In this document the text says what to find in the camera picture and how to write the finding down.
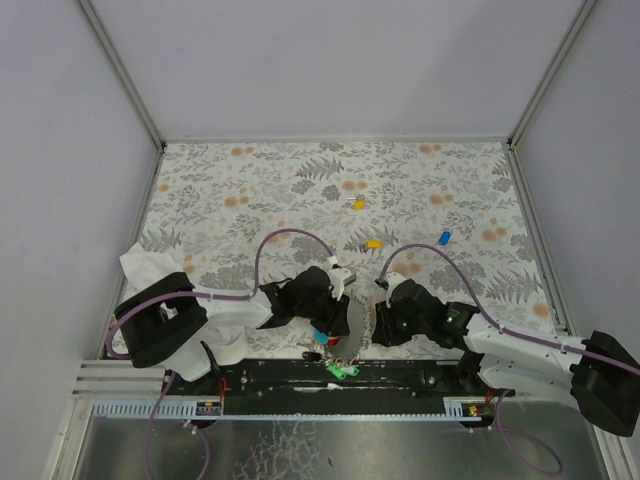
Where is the purple cable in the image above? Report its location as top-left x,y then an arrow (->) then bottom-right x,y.
479,387 -> 564,474
105,228 -> 337,361
379,243 -> 640,376
144,374 -> 213,480

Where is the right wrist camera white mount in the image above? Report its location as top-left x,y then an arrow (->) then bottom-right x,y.
374,271 -> 406,306

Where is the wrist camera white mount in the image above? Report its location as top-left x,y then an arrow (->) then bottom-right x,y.
374,271 -> 406,306
327,255 -> 357,300

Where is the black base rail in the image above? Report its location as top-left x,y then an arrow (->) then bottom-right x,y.
169,359 -> 498,417

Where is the metal keyring organizer with keys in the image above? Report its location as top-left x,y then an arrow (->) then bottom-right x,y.
302,295 -> 374,381

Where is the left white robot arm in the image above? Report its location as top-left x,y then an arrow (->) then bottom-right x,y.
107,265 -> 356,382

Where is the purple cable lower left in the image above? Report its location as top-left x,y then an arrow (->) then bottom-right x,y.
144,374 -> 213,480

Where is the yellow key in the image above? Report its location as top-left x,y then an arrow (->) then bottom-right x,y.
348,194 -> 366,211
361,239 -> 384,251

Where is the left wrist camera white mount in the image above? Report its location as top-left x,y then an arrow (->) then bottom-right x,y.
327,255 -> 357,300

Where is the blue key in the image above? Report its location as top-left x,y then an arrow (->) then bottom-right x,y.
438,231 -> 451,245

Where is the white cloth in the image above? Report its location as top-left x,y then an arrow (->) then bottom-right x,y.
118,239 -> 248,367

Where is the yellow key far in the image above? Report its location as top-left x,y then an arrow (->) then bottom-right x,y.
348,194 -> 366,211

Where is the purple cable lower right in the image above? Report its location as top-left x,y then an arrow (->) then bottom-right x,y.
479,387 -> 564,474

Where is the yellow key near centre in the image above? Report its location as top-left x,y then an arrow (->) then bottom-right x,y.
361,239 -> 384,251

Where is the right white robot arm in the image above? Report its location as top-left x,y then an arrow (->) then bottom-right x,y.
372,273 -> 639,437

